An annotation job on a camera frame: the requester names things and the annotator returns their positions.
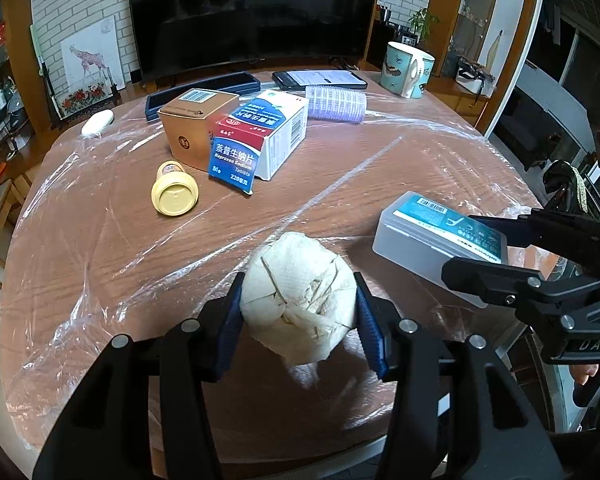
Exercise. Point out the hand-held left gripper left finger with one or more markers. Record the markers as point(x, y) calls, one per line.
point(230, 320)

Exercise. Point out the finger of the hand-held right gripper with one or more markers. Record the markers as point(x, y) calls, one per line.
point(505, 280)
point(555, 232)

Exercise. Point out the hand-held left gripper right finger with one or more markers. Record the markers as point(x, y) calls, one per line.
point(370, 330)

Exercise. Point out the white tissue ball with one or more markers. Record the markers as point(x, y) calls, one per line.
point(300, 290)

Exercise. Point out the translucent box with teal label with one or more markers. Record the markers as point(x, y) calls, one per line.
point(420, 240)

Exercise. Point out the person's right hand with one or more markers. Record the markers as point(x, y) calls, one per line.
point(585, 374)

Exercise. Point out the clear plastic sheet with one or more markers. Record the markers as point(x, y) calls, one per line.
point(130, 260)

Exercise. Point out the yellow bottle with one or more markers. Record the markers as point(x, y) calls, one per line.
point(175, 195)

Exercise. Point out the white black device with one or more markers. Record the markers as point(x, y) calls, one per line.
point(472, 77)

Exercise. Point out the orange cardboard box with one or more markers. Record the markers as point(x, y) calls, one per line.
point(185, 130)

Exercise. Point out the blue white medicine box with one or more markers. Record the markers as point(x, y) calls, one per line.
point(280, 130)

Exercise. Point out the bird print mug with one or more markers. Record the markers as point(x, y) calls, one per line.
point(400, 70)

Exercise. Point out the wooden glass door cabinet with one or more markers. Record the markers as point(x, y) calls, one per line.
point(480, 20)

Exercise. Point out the stack of clear plastic cups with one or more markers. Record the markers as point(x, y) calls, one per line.
point(335, 104)

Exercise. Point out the white oval case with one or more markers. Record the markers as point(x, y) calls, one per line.
point(97, 122)

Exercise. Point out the blue cased tablet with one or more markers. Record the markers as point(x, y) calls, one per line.
point(220, 81)

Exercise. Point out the small green houseplant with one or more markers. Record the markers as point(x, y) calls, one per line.
point(422, 22)

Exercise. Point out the black smartphone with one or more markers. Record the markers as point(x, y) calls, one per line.
point(320, 79)

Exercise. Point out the small black box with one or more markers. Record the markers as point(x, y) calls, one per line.
point(136, 78)

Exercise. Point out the floral glass panel on stand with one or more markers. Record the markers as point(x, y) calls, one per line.
point(82, 97)

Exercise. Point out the giraffe drawing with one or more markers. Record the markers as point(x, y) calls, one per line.
point(92, 55)

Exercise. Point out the large black television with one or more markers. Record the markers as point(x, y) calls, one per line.
point(250, 10)

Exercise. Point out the wooden shelf cabinet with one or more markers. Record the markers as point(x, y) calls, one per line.
point(5, 85)

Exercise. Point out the green white rod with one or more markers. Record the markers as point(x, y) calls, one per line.
point(39, 50)

